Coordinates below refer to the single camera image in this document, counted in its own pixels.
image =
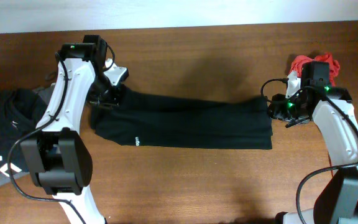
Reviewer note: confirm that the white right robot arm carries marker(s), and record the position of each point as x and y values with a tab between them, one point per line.
337	203

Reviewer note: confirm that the red crumpled garment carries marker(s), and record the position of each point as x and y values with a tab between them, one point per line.
331	62

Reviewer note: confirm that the black polo shirt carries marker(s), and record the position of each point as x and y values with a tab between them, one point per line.
153	120

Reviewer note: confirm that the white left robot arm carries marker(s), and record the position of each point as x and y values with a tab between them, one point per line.
57	159

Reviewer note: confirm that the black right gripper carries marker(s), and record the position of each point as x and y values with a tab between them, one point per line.
276	110

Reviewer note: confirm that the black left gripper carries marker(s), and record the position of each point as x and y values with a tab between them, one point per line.
113	102

